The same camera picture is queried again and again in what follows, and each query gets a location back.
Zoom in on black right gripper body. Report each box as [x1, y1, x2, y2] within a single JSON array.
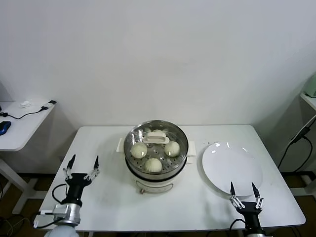
[[236, 201, 263, 229]]

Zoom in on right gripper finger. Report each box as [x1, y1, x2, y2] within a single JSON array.
[[229, 182, 245, 210], [251, 182, 264, 210]]

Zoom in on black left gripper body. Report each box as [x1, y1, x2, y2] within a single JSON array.
[[65, 173, 92, 203]]

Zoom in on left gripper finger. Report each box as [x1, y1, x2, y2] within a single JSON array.
[[63, 154, 77, 179], [83, 155, 101, 180]]

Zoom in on white steamed baozi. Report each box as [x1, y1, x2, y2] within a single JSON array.
[[130, 143, 148, 159], [150, 128, 165, 145], [144, 158, 163, 173], [163, 141, 181, 158]]

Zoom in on glass pot lid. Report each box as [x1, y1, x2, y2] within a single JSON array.
[[124, 120, 190, 173]]

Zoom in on stainless steel steamer basket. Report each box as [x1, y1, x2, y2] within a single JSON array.
[[123, 119, 190, 175]]

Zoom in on white round plate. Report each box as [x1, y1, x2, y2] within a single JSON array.
[[201, 142, 263, 198]]

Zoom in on white side desk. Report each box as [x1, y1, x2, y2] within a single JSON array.
[[0, 100, 58, 214]]

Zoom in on white electric cooker pot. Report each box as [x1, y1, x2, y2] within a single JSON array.
[[116, 137, 197, 195]]

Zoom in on blue computer mouse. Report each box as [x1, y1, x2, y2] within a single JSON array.
[[0, 120, 12, 136]]

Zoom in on pale green appliance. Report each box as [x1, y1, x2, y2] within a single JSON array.
[[304, 75, 316, 97]]

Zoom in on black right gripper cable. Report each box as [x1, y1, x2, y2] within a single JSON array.
[[229, 217, 247, 237]]

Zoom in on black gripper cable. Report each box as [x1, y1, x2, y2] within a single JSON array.
[[51, 184, 69, 205], [229, 217, 247, 237]]

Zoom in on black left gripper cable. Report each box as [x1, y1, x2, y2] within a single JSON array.
[[51, 184, 69, 205]]

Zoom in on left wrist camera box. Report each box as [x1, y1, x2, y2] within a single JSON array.
[[33, 204, 70, 229]]

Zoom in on black power cable with adapter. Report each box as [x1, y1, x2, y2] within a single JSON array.
[[278, 125, 314, 172]]

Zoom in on black desk cable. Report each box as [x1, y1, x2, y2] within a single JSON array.
[[0, 105, 49, 119]]

